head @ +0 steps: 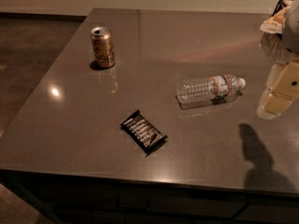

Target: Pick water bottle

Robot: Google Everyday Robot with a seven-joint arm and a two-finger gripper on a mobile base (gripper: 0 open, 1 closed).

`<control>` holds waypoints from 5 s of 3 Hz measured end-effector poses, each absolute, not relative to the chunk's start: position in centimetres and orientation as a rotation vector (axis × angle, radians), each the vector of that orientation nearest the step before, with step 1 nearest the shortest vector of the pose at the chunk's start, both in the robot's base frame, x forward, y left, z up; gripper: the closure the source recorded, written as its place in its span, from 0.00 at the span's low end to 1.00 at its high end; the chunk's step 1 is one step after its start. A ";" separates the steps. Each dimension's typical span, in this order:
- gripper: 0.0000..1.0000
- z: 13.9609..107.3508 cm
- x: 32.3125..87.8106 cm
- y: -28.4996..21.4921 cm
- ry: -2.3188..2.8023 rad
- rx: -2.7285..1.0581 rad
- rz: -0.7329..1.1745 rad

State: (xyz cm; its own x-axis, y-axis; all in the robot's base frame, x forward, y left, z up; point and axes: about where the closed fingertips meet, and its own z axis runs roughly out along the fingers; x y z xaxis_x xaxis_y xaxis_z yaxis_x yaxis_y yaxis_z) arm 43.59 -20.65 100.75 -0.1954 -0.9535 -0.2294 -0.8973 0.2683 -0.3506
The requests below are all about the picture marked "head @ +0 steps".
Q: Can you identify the black snack packet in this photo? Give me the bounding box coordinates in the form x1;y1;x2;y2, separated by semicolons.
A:
121;110;167;156

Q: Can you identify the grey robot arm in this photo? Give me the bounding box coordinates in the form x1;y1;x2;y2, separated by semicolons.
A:
257;0;299;119

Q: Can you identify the dark cabinet drawer front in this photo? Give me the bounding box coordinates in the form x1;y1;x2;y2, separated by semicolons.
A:
23;175;247;218

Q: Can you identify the orange soda can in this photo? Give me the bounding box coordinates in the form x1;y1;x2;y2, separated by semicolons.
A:
91;26;115;68

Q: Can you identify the clear plastic water bottle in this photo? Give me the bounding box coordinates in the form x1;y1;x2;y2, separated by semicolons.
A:
176;75;246;105

